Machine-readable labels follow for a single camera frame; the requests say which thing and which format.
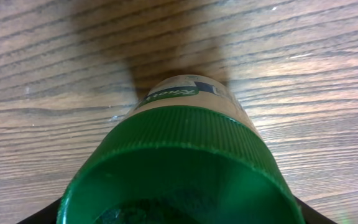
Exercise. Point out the green lid jar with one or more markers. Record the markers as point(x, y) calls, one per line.
point(187, 153)

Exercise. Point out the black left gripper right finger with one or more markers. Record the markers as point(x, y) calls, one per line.
point(311, 216)

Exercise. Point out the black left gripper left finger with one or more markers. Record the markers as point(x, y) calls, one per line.
point(47, 215)

